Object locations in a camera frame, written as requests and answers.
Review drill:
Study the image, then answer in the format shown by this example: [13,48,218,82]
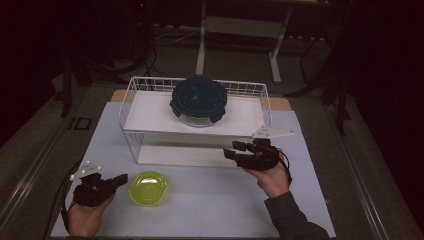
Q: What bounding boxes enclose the black floor cables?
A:
[131,41,176,92]

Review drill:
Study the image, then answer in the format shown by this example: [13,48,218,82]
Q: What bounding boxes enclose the person's right hand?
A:
[244,148,292,200]

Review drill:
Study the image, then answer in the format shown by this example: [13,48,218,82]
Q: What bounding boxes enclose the dark equipment tower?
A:
[128,0,156,69]

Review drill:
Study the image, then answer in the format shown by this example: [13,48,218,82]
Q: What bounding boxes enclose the yellow-green plastic bowl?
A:
[128,170,171,208]

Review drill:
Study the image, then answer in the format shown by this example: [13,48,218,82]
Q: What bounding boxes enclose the black metal stand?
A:
[285,19,355,136]
[51,54,129,118]

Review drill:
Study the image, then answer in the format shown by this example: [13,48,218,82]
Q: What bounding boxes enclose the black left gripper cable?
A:
[60,178,83,235]

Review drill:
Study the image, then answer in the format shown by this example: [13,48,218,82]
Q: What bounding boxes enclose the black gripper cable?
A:
[277,150,294,186]
[60,178,83,235]

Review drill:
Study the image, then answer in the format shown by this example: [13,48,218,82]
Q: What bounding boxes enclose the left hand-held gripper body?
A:
[69,161,116,208]

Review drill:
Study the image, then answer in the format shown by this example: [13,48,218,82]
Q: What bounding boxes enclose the pale blue table mat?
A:
[49,101,337,238]

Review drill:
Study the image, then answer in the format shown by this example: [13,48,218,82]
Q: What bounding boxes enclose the white wire shelf rack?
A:
[118,76,273,169]

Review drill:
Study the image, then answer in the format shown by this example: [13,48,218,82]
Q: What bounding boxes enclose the person's left hand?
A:
[66,194,116,238]

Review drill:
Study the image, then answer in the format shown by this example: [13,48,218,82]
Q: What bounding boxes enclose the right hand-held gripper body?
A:
[235,125,296,172]

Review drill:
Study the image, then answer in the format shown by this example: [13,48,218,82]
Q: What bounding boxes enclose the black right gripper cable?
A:
[277,150,294,186]

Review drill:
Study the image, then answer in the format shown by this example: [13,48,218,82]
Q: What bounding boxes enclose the metal floor rail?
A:
[0,124,73,221]
[324,104,393,240]

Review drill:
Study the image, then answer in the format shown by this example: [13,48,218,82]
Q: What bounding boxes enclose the white metal table frame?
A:
[195,0,294,84]

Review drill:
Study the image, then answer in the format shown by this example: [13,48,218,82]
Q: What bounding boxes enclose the round container with dark lid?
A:
[169,76,229,128]

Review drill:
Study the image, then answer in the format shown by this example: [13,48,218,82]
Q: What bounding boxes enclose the white floor cable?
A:
[153,23,202,47]

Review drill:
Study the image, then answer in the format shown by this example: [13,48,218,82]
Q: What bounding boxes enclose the black floor socket box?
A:
[68,116,93,132]

